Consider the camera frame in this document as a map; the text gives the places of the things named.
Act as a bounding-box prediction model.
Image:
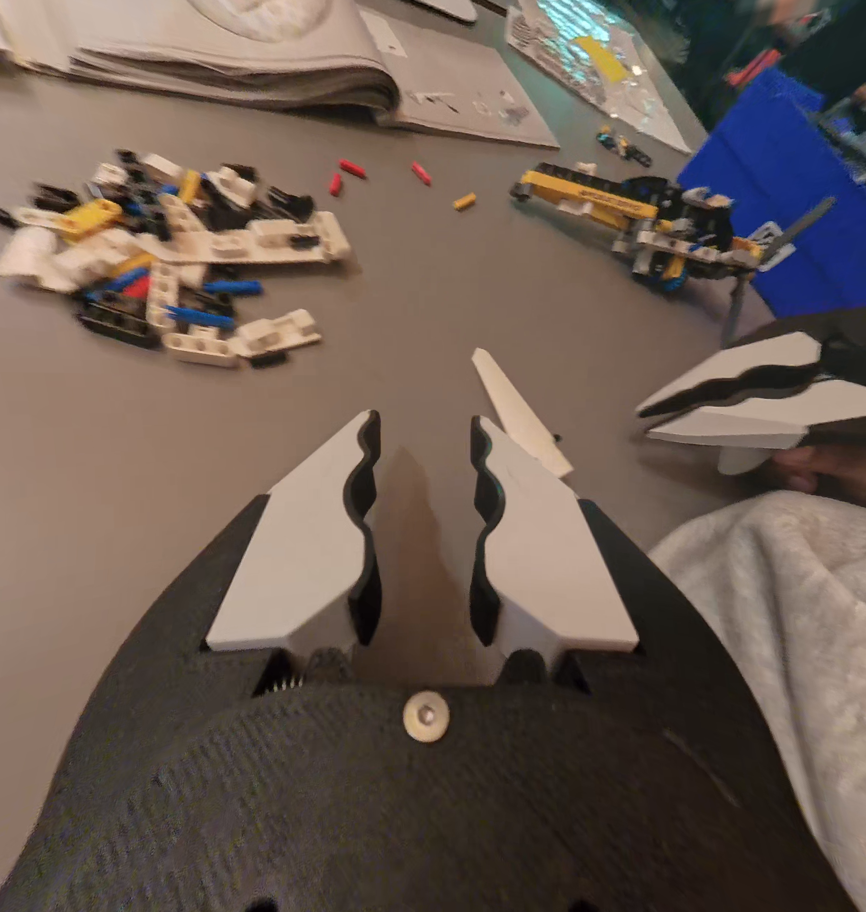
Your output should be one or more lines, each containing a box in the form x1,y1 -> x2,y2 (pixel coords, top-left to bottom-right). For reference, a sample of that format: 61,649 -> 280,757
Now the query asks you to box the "small black yellow lego assembly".
594,126 -> 654,167

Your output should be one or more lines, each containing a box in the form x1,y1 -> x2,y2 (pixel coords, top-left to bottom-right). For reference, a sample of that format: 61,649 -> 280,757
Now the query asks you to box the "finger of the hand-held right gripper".
634,330 -> 826,421
645,380 -> 866,477

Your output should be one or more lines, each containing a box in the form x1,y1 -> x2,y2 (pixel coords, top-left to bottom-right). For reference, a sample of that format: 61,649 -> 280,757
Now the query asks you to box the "pile of loose lego pieces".
0,148 -> 352,371

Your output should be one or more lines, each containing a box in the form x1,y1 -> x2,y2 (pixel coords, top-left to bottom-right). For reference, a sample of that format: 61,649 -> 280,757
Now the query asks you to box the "person's right hand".
769,440 -> 866,515

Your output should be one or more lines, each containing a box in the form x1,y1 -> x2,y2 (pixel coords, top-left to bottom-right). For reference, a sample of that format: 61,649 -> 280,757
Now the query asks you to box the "yellow lego vehicle model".
511,162 -> 837,344

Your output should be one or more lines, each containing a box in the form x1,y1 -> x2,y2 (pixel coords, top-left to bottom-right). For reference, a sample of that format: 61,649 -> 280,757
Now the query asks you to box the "white lego blade piece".
472,347 -> 575,480

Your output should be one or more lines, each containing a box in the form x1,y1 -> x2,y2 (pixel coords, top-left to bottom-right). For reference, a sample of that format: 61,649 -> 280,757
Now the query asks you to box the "blue plastic bin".
678,67 -> 866,318

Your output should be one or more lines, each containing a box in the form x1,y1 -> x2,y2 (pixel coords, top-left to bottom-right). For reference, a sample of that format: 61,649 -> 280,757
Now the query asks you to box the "open instruction booklet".
0,0 -> 562,151

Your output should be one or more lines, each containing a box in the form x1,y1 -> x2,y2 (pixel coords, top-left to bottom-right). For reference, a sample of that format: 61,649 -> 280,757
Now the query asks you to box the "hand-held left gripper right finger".
468,415 -> 642,667

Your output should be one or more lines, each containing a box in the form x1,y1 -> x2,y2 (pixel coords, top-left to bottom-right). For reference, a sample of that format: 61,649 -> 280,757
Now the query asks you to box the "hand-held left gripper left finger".
205,409 -> 384,655

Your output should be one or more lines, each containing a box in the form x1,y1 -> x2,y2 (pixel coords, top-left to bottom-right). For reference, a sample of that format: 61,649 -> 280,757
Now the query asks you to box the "person's right forearm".
648,490 -> 866,912

